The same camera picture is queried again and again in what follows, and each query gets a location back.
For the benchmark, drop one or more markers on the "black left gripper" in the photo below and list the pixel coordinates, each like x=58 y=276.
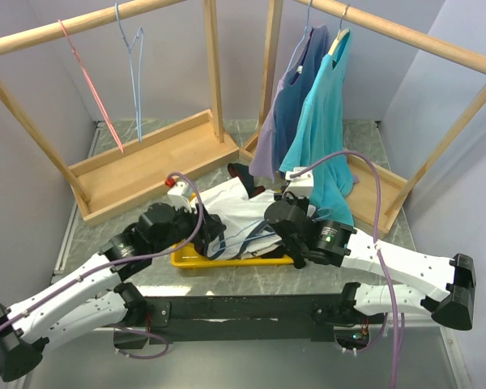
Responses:
x=212 y=228

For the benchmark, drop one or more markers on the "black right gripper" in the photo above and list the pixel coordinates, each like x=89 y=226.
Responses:
x=290 y=198

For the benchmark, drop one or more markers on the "white navy-trimmed tank top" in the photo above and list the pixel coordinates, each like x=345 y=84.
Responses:
x=229 y=200

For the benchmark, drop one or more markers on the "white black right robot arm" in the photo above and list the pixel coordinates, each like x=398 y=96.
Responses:
x=440 y=287

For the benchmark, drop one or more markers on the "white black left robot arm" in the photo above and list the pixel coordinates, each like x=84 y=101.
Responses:
x=98 y=293

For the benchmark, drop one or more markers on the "blue hanger holding purple shirt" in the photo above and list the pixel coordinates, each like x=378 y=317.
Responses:
x=305 y=34

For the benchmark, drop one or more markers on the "wooden hanger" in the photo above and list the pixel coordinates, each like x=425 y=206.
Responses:
x=342 y=33

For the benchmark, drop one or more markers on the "yellow plastic tray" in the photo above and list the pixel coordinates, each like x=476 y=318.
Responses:
x=188 y=258

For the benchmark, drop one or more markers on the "left wooden clothes rack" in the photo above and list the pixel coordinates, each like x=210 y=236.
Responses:
x=119 y=179

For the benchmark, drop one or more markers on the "purple blue t-shirt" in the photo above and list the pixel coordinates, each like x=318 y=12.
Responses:
x=280 y=126

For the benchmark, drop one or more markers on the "turquoise t-shirt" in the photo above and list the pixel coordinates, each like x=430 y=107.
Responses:
x=320 y=133

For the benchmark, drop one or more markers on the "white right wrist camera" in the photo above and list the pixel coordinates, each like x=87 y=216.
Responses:
x=299 y=185

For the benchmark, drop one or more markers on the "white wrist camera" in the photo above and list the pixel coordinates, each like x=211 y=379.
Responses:
x=179 y=194
x=299 y=185

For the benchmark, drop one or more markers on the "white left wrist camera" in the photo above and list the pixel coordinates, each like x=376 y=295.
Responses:
x=179 y=194

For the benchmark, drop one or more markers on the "pink wire hanger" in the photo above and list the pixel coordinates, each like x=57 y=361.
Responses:
x=92 y=88

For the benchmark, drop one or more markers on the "light blue wire hanger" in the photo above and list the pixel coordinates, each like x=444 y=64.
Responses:
x=135 y=73

